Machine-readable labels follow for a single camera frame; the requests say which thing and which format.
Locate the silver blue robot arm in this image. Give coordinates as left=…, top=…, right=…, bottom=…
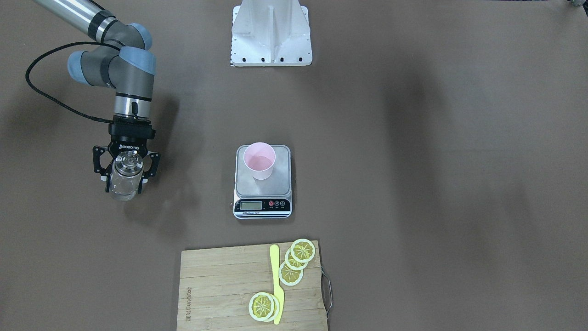
left=25, top=0, right=160, bottom=201

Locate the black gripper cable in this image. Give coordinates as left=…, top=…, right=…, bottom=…
left=25, top=42, right=121, bottom=125

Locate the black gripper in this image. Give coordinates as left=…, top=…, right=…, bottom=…
left=92, top=116, right=160, bottom=193

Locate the yellow plastic knife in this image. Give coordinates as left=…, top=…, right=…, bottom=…
left=269, top=244, right=285, bottom=325

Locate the wooden cutting board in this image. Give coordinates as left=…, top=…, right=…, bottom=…
left=176, top=244, right=330, bottom=331

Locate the glass sauce bottle metal spout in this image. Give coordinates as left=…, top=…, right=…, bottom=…
left=109, top=151, right=143, bottom=202

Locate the lemon slice at knife tip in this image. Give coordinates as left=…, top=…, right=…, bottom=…
left=248, top=291, right=282, bottom=322

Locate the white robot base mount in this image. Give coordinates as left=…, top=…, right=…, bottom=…
left=230, top=0, right=313, bottom=67

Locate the pink plastic cup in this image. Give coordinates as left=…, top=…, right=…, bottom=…
left=242, top=142, right=277, bottom=180

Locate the middle lemon slice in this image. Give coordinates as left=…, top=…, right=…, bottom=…
left=285, top=249, right=308, bottom=271

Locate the silver digital kitchen scale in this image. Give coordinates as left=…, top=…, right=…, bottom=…
left=232, top=145, right=293, bottom=220

